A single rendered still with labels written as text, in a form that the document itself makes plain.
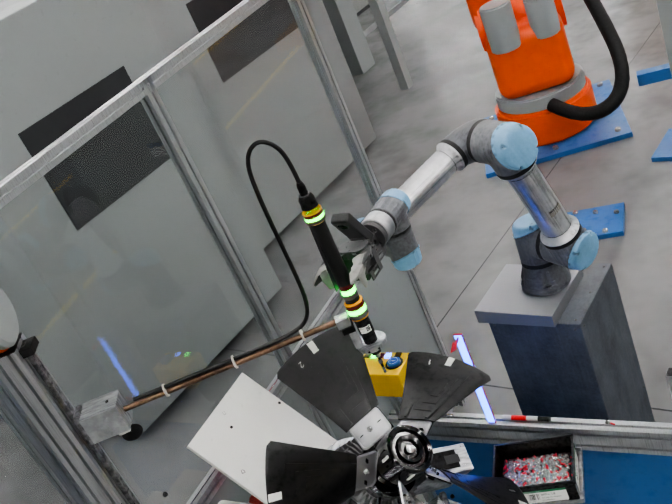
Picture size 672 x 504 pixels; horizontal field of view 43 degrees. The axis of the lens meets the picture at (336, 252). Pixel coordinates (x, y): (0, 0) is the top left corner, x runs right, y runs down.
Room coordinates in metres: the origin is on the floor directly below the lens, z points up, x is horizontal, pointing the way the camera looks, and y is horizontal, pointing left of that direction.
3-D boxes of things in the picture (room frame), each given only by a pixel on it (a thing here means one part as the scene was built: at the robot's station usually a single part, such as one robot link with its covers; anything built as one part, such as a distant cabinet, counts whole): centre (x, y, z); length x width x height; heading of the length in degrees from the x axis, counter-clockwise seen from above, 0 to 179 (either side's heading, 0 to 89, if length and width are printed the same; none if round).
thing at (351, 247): (1.71, -0.06, 1.63); 0.12 x 0.08 x 0.09; 141
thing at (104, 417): (1.66, 0.64, 1.55); 0.10 x 0.07 x 0.08; 86
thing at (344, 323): (1.62, 0.02, 1.50); 0.09 x 0.07 x 0.10; 86
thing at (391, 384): (2.09, 0.01, 1.02); 0.16 x 0.10 x 0.11; 51
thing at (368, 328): (1.62, 0.01, 1.66); 0.04 x 0.04 x 0.46
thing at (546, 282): (2.17, -0.55, 1.09); 0.15 x 0.15 x 0.10
